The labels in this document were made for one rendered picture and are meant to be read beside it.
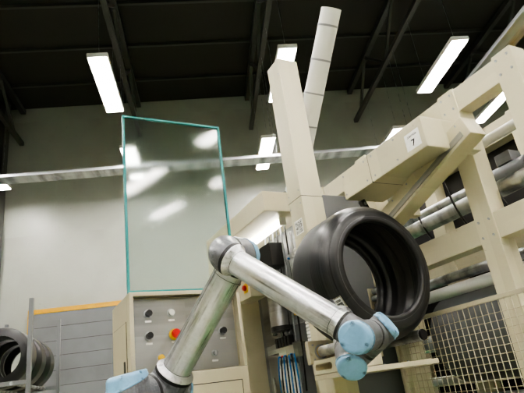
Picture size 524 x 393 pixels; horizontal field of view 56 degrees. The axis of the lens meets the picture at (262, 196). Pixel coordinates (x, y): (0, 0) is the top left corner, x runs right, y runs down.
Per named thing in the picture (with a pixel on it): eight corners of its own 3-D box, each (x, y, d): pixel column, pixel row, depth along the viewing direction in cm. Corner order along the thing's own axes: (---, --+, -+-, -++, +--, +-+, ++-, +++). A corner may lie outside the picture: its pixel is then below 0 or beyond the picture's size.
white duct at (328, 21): (279, 198, 325) (316, 6, 296) (295, 199, 331) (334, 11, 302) (288, 203, 314) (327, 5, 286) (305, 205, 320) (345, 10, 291)
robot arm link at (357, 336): (200, 226, 168) (377, 327, 131) (222, 230, 179) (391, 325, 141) (187, 257, 169) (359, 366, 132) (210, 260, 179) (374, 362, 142)
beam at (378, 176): (344, 200, 259) (338, 174, 264) (383, 203, 270) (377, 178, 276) (426, 145, 209) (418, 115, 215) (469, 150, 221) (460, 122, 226)
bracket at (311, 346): (307, 365, 214) (304, 341, 218) (380, 356, 232) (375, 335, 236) (311, 364, 211) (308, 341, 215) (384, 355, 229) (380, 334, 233)
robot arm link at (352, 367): (376, 368, 147) (353, 390, 149) (370, 345, 159) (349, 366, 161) (352, 349, 146) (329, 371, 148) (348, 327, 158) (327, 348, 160)
